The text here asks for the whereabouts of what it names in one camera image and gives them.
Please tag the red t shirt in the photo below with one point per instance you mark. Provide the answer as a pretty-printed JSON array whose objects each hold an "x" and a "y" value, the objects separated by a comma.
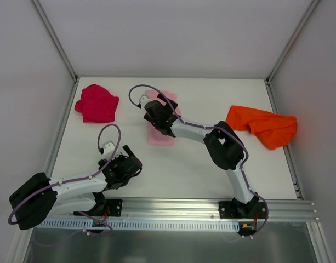
[{"x": 97, "y": 105}]

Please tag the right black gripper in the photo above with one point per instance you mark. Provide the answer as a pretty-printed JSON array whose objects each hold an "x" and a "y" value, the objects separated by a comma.
[{"x": 168, "y": 102}]

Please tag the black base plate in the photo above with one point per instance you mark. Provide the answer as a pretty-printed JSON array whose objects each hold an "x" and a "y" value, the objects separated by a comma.
[
  {"x": 237, "y": 210},
  {"x": 108, "y": 207}
]

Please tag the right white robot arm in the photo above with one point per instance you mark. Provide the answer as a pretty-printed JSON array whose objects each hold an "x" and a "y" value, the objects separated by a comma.
[{"x": 224, "y": 147}]

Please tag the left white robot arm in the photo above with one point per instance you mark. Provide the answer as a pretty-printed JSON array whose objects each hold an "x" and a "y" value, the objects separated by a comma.
[{"x": 41, "y": 196}]

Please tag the aluminium frame post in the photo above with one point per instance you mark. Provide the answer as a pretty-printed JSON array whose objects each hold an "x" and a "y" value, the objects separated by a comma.
[
  {"x": 305, "y": 18},
  {"x": 40, "y": 11}
]

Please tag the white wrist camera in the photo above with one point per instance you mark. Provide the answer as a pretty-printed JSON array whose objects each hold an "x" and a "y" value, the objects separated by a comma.
[
  {"x": 107, "y": 148},
  {"x": 143, "y": 101}
]

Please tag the aluminium side rail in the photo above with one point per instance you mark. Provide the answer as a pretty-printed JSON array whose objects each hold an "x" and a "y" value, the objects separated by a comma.
[
  {"x": 49, "y": 166},
  {"x": 287, "y": 149}
]

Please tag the right aluminium side rail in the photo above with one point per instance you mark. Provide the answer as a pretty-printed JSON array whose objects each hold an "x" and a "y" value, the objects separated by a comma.
[{"x": 287, "y": 149}]

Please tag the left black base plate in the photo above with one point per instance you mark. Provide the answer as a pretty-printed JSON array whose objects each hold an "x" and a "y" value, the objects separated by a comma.
[{"x": 108, "y": 207}]

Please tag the left aluminium frame post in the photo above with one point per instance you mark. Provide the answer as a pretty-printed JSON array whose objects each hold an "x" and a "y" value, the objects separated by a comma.
[{"x": 40, "y": 11}]

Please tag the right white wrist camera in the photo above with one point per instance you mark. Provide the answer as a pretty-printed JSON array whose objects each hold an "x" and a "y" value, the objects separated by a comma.
[{"x": 143, "y": 101}]

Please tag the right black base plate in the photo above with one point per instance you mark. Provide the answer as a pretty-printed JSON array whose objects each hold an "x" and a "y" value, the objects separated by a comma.
[{"x": 237, "y": 210}]

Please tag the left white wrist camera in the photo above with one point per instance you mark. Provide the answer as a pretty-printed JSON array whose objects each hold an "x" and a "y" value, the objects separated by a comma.
[{"x": 107, "y": 148}]

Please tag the pink t shirt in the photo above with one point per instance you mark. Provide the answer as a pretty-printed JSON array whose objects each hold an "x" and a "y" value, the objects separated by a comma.
[{"x": 154, "y": 137}]

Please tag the orange t shirt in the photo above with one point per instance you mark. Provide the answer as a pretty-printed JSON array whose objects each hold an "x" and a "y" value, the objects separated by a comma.
[{"x": 272, "y": 130}]

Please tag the right aluminium frame post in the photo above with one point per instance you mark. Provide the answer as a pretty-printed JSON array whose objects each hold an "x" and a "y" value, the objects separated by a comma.
[{"x": 305, "y": 18}]

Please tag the aluminium front rail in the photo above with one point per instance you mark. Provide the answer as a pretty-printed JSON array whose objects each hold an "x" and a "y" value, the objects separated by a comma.
[{"x": 207, "y": 209}]

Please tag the white slotted cable duct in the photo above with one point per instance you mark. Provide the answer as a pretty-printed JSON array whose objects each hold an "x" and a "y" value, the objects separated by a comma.
[{"x": 145, "y": 225}]

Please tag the left aluminium side rail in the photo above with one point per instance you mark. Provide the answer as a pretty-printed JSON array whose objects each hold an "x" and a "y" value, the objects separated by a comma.
[{"x": 49, "y": 166}]

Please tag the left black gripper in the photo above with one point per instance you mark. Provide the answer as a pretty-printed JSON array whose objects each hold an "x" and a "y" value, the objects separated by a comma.
[{"x": 130, "y": 158}]

